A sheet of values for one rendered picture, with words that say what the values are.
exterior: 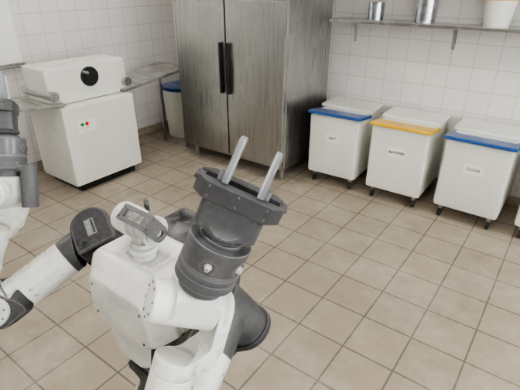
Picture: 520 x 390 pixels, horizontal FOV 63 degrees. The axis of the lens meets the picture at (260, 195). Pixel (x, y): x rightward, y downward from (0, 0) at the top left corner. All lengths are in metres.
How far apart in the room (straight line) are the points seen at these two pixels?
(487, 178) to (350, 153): 1.19
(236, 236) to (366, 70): 4.20
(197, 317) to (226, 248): 0.12
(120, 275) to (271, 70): 3.38
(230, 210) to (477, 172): 3.43
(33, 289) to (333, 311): 2.09
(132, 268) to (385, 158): 3.35
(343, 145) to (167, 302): 3.70
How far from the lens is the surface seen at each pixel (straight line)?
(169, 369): 0.65
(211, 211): 0.54
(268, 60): 4.14
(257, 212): 0.53
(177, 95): 5.65
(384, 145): 4.02
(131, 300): 0.91
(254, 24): 4.19
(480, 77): 4.37
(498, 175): 3.85
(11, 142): 1.05
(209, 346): 0.65
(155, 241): 0.87
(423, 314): 3.00
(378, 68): 4.62
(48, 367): 2.79
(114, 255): 0.98
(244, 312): 0.83
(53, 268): 1.12
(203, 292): 0.58
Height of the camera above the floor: 1.92
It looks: 27 degrees down
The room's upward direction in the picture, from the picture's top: straight up
